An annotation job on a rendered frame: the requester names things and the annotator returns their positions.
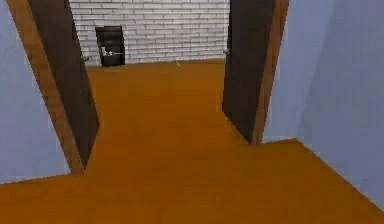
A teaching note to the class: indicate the green house plant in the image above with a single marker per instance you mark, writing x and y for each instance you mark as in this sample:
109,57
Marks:
84,59
226,51

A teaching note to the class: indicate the black shelf unit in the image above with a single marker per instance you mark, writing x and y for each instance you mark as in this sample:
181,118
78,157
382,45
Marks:
110,36

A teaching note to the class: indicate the brown wooden door frame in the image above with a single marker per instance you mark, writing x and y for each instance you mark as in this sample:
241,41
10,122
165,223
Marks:
63,83

